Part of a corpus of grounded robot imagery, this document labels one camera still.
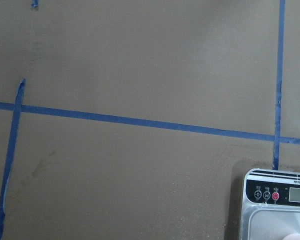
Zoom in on silver digital kitchen scale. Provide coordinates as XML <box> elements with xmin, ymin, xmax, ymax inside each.
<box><xmin>238</xmin><ymin>168</ymin><xmax>300</xmax><ymax>240</ymax></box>

